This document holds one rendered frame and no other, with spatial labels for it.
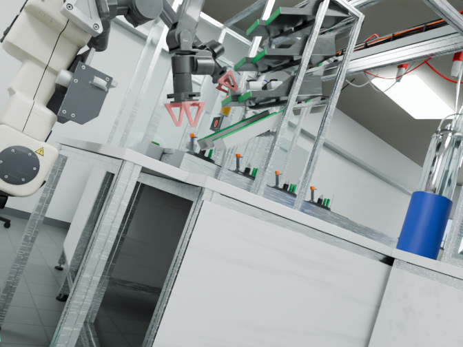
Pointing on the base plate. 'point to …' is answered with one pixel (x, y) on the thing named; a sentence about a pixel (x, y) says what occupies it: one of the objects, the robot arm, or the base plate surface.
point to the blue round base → (424, 224)
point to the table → (148, 165)
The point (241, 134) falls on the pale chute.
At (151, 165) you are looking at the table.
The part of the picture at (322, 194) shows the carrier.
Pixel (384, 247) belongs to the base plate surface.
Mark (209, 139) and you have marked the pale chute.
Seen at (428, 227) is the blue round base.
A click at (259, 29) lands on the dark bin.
